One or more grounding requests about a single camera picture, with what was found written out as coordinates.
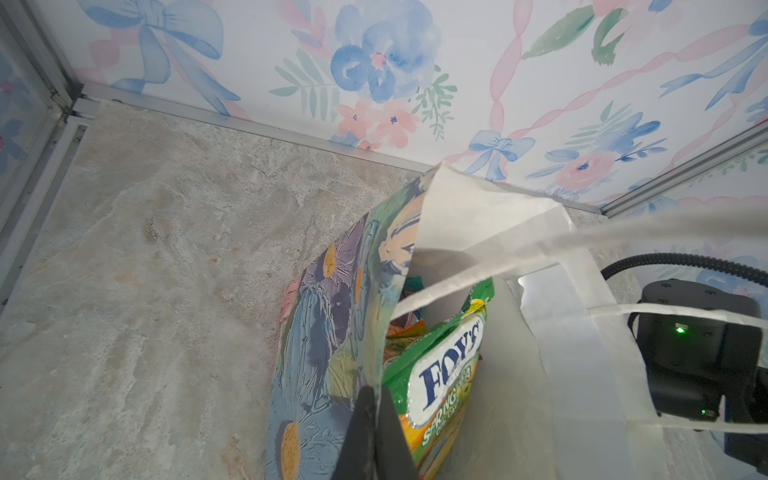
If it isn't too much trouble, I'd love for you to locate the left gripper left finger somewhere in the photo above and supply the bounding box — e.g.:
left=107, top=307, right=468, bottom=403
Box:
left=332, top=386, right=377, bottom=480

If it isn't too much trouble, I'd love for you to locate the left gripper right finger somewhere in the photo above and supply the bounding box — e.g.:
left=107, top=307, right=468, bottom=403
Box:
left=374, top=389, right=419, bottom=480

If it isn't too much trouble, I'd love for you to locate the green lemon candy bag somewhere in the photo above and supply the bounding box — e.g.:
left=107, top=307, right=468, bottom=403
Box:
left=382, top=279, right=495, bottom=479

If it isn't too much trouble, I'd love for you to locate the orange Fox's candy bag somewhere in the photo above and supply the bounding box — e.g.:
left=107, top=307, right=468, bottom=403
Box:
left=386, top=319, right=427, bottom=340

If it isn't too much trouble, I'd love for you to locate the floral paper gift bag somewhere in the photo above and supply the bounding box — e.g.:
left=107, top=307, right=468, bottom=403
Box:
left=264, top=166, right=767, bottom=479

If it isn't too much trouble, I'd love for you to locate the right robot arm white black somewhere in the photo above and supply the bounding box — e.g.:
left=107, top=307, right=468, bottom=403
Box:
left=628, top=279, right=767, bottom=474

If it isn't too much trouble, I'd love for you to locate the black corrugated cable conduit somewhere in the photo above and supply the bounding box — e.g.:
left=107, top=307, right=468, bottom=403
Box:
left=601, top=252, right=768, bottom=289

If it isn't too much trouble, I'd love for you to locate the right aluminium corner post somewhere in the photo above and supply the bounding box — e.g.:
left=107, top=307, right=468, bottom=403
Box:
left=599, top=121, right=767, bottom=218

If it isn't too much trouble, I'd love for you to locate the aluminium corner post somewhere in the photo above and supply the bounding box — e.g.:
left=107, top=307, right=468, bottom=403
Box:
left=1, top=0, right=82, bottom=114
left=599, top=121, right=767, bottom=218

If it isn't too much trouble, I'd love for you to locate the left aluminium corner post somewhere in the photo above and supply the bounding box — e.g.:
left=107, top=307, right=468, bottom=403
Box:
left=1, top=0, right=82, bottom=114

